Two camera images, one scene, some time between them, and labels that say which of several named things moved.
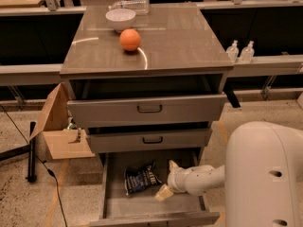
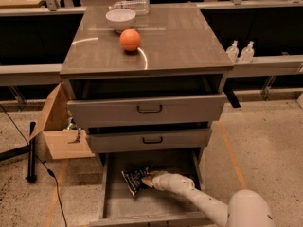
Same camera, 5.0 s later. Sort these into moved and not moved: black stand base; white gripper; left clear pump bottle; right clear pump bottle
Moved: white gripper
Not moved: left clear pump bottle; black stand base; right clear pump bottle
